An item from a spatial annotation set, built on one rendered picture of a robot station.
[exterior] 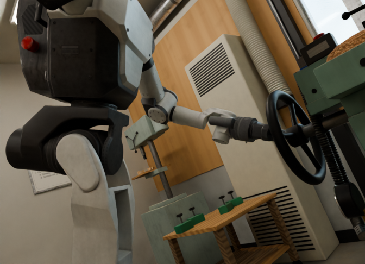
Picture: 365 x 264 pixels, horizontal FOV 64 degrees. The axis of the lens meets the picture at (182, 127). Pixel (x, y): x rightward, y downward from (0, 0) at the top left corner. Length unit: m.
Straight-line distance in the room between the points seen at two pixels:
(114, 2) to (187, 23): 2.42
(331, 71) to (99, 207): 0.54
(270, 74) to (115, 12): 1.74
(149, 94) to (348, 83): 0.73
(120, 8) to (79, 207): 0.46
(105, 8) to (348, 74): 0.50
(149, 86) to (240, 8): 1.58
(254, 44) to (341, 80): 1.87
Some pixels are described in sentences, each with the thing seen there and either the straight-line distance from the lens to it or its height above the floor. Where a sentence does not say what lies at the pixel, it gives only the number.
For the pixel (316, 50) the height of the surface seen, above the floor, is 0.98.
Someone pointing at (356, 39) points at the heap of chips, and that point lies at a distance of 0.59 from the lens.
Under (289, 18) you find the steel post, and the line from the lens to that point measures 2.41.
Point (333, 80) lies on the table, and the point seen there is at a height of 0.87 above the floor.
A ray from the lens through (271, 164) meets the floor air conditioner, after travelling 2.27.
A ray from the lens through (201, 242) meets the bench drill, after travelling 2.83.
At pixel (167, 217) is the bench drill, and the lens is 2.65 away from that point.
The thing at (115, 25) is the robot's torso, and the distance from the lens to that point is 0.71.
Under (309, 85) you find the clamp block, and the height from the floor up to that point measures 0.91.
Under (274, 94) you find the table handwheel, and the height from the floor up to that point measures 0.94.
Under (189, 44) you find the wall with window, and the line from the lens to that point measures 3.08.
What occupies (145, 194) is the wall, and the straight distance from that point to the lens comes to 3.68.
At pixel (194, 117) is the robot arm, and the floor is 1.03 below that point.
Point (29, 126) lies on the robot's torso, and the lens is 0.82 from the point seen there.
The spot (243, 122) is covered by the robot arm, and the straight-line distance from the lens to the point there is 1.05.
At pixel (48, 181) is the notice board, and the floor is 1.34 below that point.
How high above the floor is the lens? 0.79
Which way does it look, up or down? 11 degrees up
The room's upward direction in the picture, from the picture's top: 21 degrees counter-clockwise
